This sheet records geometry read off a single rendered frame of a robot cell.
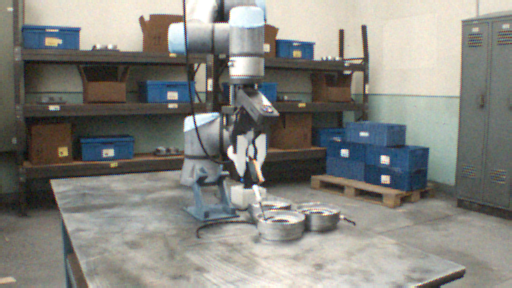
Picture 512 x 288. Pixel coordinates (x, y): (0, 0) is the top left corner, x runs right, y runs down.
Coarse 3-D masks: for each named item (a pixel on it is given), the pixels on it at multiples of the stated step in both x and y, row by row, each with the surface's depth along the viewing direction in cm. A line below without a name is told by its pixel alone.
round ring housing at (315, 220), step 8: (296, 208) 103; (304, 208) 106; (312, 208) 106; (320, 208) 106; (328, 208) 105; (336, 208) 103; (312, 216) 97; (320, 216) 96; (328, 216) 97; (336, 216) 98; (312, 224) 97; (320, 224) 97; (328, 224) 97; (336, 224) 100
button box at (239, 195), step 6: (234, 186) 122; (240, 186) 123; (234, 192) 121; (240, 192) 118; (246, 192) 117; (252, 192) 118; (264, 192) 120; (234, 198) 121; (240, 198) 118; (246, 198) 118; (252, 198) 118; (240, 204) 118; (246, 204) 118
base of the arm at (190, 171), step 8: (184, 160) 148; (192, 160) 145; (200, 160) 144; (208, 160) 145; (184, 168) 147; (192, 168) 144; (208, 168) 145; (216, 168) 147; (184, 176) 145; (192, 176) 145; (184, 184) 145
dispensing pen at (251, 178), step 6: (246, 162) 98; (252, 162) 97; (252, 168) 96; (246, 174) 97; (252, 174) 95; (258, 174) 96; (246, 180) 97; (252, 180) 95; (258, 180) 95; (246, 186) 97; (252, 186) 96; (258, 186) 96; (258, 192) 96; (258, 198) 95; (264, 216) 94
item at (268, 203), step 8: (248, 200) 109; (256, 200) 111; (264, 200) 112; (272, 200) 112; (280, 200) 112; (288, 200) 109; (248, 208) 107; (256, 208) 103; (264, 208) 103; (272, 208) 102; (280, 208) 103; (288, 208) 105
